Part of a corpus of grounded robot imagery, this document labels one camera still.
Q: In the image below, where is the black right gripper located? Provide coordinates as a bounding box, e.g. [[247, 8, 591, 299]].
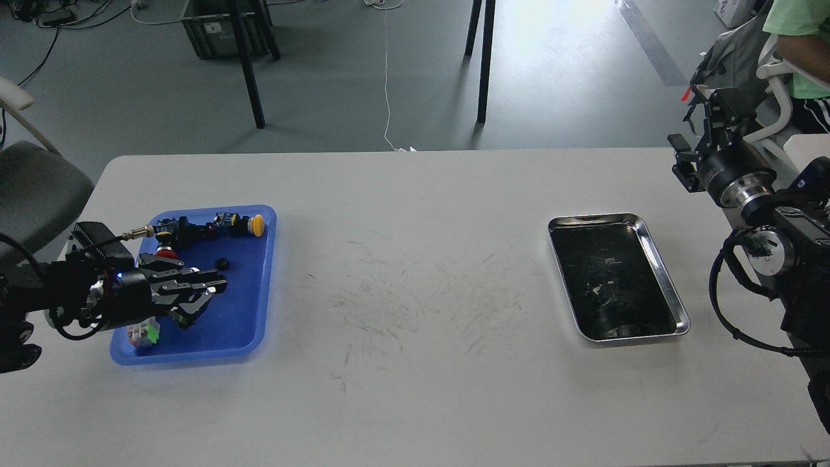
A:
[[668, 88, 777, 209]]

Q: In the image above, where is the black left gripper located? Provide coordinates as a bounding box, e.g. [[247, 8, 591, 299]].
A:
[[97, 252, 228, 331]]

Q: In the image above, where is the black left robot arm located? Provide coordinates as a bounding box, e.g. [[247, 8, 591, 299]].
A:
[[1, 222, 228, 373]]

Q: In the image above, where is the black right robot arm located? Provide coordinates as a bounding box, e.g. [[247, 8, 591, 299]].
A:
[[668, 86, 829, 427]]

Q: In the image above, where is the blue plastic tray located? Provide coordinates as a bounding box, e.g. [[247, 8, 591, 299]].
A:
[[110, 204, 278, 366]]

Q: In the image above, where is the grey backpack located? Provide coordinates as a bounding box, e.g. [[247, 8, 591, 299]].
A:
[[682, 10, 770, 136]]

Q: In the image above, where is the white chair right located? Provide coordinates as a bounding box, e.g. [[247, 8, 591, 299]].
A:
[[743, 34, 829, 173]]

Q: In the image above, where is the person in green shirt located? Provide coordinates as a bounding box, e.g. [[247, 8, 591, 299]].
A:
[[763, 1, 829, 135]]

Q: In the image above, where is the steel tray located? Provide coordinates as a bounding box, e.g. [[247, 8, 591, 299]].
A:
[[547, 213, 691, 346]]

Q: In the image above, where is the black table leg left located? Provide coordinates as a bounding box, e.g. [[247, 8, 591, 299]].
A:
[[226, 1, 281, 129]]

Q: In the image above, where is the black table legs middle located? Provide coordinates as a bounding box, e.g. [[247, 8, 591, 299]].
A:
[[464, 1, 496, 127]]

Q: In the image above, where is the dark plastic crate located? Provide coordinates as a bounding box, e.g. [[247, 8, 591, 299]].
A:
[[181, 1, 269, 59]]

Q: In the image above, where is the green illuminated square switch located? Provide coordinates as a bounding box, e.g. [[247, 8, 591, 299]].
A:
[[126, 317, 160, 348]]

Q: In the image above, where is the red push button switch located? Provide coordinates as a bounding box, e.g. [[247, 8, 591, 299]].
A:
[[153, 216, 219, 260]]

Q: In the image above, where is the yellow push button switch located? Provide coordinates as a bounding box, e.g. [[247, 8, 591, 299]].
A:
[[207, 212, 267, 237]]

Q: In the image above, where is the white cable on floor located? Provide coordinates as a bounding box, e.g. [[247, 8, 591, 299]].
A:
[[363, 0, 418, 152]]

